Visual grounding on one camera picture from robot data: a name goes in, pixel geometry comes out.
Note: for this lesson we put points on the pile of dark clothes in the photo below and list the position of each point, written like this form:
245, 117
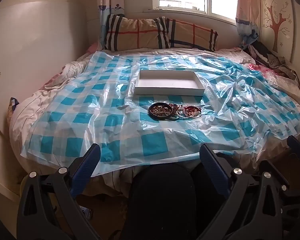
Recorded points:
270, 55

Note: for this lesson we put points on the patterned curtain with blue hem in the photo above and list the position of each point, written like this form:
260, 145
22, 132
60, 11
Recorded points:
247, 10
110, 0

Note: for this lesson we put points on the white cardboard box tray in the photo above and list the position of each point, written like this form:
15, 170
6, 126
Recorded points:
165, 80

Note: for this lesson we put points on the pink pillow corner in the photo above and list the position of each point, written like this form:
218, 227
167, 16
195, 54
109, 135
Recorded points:
93, 47

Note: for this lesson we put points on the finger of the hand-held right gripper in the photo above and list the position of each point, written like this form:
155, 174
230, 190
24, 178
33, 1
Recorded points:
293, 143
280, 177

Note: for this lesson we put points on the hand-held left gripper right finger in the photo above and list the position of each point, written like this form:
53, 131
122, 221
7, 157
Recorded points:
215, 170

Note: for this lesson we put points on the pink cloth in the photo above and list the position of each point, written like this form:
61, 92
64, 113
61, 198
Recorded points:
257, 68

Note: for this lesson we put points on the blue checked plastic sheet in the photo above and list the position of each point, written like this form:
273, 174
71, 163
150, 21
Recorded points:
90, 105

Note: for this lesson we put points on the dark blue cloth corner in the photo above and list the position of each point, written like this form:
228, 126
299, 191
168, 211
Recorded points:
14, 103

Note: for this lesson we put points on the plaid pillow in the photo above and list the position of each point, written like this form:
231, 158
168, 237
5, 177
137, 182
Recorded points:
135, 32
195, 36

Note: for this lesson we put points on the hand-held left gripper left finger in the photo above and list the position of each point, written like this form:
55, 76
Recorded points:
86, 165

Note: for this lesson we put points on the clear plastic bag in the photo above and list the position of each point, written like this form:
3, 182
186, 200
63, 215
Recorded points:
282, 82

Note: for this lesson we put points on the wide patterned bangle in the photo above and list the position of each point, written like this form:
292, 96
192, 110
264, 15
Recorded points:
151, 113

